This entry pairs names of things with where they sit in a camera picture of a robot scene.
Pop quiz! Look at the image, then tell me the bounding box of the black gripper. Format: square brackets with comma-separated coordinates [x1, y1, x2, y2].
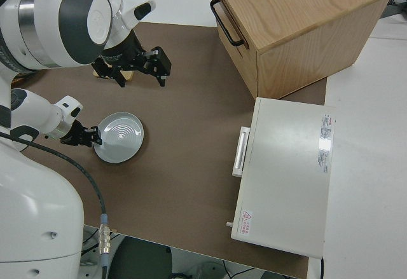
[59, 120, 104, 148]
[91, 32, 173, 88]

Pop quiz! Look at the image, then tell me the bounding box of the black cabinet drawer handle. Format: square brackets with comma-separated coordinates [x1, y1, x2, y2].
[209, 0, 245, 47]

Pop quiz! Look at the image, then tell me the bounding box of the black round base plate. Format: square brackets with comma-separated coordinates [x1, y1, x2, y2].
[111, 236, 173, 279]

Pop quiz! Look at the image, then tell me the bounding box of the wooden drawer cabinet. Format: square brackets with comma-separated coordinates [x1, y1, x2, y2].
[206, 0, 394, 100]

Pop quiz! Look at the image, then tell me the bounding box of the wooden mug tree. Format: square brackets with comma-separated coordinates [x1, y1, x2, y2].
[93, 69, 134, 81]

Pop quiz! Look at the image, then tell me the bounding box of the brown table mat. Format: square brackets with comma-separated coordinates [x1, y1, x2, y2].
[9, 21, 328, 279]

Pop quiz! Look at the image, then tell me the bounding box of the gray round plate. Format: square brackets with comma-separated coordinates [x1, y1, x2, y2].
[92, 111, 146, 164]

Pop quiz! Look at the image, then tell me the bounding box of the white toaster oven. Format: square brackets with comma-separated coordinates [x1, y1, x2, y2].
[230, 97, 336, 259]

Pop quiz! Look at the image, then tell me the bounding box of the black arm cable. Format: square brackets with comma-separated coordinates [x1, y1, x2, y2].
[0, 132, 111, 279]

